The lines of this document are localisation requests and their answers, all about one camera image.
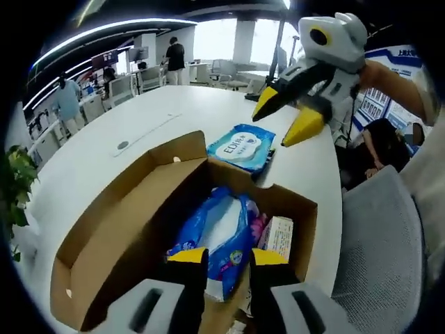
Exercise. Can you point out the brown cardboard shoe box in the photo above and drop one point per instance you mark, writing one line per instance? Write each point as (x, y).
(132, 215)

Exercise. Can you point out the black tripod stand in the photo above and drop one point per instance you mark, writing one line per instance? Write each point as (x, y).
(282, 52)

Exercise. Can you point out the white office chair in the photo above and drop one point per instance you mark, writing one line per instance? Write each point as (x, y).
(152, 79)
(121, 91)

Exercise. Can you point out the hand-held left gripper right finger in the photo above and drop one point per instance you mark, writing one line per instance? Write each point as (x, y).
(267, 288)

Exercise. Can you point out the small black item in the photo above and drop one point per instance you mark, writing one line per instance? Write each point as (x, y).
(252, 96)

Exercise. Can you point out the grey mesh office chair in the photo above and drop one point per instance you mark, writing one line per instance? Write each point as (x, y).
(379, 243)

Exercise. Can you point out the dark red wall screen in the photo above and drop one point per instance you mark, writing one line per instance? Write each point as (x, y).
(104, 61)

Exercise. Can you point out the pink packet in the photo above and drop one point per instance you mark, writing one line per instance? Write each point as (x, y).
(258, 222)

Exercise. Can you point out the blue white soft packet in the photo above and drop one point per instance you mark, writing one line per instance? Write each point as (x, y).
(222, 236)

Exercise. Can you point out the long curved ceiling light strip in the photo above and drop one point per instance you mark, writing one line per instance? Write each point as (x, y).
(87, 48)

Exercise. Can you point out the white square pillar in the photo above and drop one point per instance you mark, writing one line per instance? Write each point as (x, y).
(244, 40)

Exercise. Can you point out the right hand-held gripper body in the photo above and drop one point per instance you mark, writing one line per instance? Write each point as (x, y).
(333, 38)

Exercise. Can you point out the light blue wet wipes packet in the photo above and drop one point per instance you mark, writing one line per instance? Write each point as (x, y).
(240, 146)

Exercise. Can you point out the green leafy plant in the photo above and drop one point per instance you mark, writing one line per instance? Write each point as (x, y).
(19, 174)

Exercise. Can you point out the small white carton box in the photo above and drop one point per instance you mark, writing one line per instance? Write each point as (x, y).
(278, 238)

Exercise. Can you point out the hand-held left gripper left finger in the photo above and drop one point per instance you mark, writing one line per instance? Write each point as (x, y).
(194, 278)

